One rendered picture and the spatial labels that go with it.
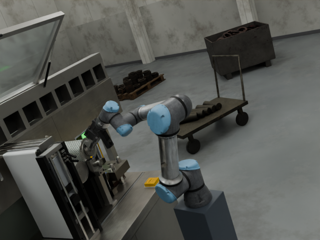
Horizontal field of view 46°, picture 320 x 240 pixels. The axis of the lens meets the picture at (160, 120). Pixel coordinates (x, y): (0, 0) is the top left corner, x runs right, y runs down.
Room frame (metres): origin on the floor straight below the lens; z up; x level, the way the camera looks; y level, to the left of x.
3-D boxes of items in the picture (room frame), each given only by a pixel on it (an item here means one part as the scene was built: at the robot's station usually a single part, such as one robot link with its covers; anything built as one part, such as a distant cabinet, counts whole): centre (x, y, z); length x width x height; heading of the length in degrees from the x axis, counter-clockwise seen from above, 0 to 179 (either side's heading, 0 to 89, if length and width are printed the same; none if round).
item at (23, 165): (1.86, 0.76, 1.17); 0.34 x 0.05 x 0.54; 59
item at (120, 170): (2.31, 0.50, 1.00); 0.40 x 0.16 x 0.06; 59
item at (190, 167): (1.74, -0.05, 1.07); 0.13 x 0.12 x 0.14; 127
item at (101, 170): (2.02, 0.43, 1.05); 0.06 x 0.05 x 0.31; 59
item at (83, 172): (2.03, 0.62, 1.18); 0.26 x 0.12 x 0.12; 59
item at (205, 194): (1.75, -0.06, 0.95); 0.15 x 0.15 x 0.10
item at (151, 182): (2.08, 0.17, 0.91); 0.07 x 0.07 x 0.02; 59
